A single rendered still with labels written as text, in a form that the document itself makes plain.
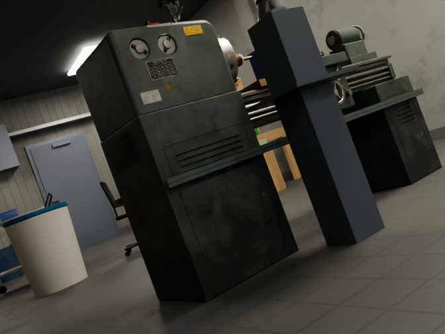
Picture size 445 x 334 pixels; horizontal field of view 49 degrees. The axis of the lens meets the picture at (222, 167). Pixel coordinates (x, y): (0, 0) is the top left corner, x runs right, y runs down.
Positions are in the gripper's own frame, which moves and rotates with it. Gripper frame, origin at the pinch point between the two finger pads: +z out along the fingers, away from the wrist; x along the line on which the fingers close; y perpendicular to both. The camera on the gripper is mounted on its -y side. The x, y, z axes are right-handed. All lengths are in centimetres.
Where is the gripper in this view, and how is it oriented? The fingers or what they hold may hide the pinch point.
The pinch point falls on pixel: (176, 18)
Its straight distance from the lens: 264.2
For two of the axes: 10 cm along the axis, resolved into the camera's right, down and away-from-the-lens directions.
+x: 7.6, -2.8, 5.9
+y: 5.5, -2.1, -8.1
